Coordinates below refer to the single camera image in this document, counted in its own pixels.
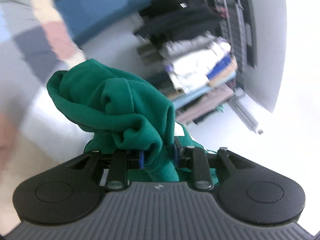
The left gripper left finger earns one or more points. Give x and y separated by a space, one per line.
74 189

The stack of folded clothes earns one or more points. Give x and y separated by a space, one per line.
191 64

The patchwork pastel bed quilt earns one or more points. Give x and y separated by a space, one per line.
35 136

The metal clothes rack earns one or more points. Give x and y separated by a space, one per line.
239 29

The green hooded sweatshirt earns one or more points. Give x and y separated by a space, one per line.
122 111

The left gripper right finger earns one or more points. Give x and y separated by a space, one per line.
244 189

